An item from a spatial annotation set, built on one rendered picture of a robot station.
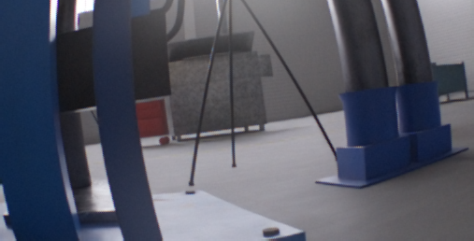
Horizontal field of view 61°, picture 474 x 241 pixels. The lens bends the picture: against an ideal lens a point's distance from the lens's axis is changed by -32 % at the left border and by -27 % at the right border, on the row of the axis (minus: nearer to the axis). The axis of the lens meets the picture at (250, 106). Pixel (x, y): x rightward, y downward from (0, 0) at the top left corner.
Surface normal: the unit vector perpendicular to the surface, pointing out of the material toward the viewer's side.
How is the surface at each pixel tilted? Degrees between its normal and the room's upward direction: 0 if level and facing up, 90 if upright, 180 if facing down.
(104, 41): 90
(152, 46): 90
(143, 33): 90
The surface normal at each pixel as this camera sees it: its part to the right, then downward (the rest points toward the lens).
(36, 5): 0.30, -0.05
